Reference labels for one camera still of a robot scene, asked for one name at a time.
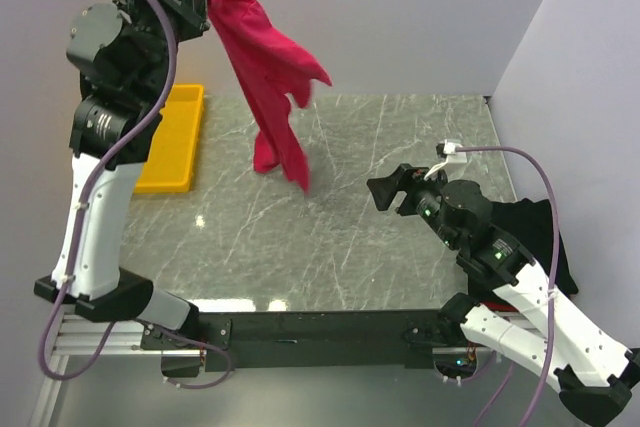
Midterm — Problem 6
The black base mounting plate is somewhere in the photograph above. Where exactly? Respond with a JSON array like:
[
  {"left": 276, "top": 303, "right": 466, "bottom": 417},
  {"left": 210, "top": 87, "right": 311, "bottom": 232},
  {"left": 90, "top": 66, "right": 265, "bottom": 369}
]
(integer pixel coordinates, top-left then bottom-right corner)
[{"left": 141, "top": 309, "right": 481, "bottom": 379}]

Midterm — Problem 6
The folded black t shirt stack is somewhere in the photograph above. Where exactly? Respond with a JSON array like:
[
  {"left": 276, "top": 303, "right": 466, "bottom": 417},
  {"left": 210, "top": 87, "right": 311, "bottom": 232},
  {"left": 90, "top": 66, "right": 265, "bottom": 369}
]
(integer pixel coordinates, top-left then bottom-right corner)
[{"left": 467, "top": 198, "right": 579, "bottom": 304}]

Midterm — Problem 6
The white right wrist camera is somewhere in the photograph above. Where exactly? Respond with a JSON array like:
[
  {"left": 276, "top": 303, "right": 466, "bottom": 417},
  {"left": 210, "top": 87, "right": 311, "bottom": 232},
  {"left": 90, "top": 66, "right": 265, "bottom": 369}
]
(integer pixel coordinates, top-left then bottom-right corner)
[{"left": 424, "top": 139, "right": 468, "bottom": 180}]

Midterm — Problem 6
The yellow plastic tray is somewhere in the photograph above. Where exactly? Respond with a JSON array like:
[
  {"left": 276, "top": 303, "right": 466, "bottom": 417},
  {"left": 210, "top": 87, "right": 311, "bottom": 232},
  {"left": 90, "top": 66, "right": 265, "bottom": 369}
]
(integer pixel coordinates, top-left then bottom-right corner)
[{"left": 134, "top": 84, "right": 205, "bottom": 194}]

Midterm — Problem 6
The folded red shirt under stack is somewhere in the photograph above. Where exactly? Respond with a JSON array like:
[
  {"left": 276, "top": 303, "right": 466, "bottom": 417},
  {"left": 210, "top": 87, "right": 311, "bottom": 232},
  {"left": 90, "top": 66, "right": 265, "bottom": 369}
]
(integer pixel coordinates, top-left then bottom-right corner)
[{"left": 482, "top": 301, "right": 518, "bottom": 313}]

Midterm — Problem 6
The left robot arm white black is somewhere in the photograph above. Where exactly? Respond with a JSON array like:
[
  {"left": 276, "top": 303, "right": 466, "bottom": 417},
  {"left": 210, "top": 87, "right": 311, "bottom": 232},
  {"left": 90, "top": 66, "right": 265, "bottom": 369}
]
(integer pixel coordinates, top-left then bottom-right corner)
[{"left": 34, "top": 0, "right": 209, "bottom": 349}]

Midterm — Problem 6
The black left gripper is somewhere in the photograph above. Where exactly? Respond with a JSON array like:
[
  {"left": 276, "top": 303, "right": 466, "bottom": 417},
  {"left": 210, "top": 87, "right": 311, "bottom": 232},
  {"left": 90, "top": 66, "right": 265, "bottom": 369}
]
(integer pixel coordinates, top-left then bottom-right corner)
[{"left": 114, "top": 0, "right": 211, "bottom": 102}]

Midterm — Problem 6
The red t shirt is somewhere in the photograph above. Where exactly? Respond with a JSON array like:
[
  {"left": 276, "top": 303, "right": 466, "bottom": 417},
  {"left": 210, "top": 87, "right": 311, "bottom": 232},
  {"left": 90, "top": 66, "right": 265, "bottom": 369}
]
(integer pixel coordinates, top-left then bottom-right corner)
[{"left": 207, "top": 0, "right": 332, "bottom": 193}]

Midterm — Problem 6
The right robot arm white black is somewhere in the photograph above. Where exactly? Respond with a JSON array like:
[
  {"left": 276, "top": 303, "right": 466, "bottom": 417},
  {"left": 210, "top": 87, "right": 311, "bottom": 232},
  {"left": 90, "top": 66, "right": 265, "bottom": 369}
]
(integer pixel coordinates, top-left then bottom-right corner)
[{"left": 366, "top": 164, "right": 639, "bottom": 426}]

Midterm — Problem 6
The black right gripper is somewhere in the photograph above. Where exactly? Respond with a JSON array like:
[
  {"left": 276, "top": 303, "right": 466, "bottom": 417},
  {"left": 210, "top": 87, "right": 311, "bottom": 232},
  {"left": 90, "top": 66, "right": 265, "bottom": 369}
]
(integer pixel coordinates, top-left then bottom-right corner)
[{"left": 366, "top": 163, "right": 462, "bottom": 250}]

